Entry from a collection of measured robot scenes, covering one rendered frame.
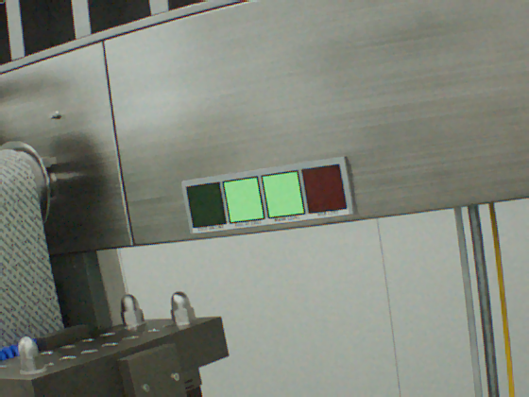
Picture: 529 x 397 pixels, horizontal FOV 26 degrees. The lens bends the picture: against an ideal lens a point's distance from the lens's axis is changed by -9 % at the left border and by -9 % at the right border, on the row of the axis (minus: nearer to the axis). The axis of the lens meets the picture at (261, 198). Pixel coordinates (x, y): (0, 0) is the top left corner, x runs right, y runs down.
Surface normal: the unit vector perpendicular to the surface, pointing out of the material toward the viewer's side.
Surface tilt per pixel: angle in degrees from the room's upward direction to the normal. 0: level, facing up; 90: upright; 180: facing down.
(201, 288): 90
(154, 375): 90
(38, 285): 90
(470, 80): 90
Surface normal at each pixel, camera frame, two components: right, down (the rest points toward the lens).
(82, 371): 0.81, -0.11
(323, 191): -0.55, 0.14
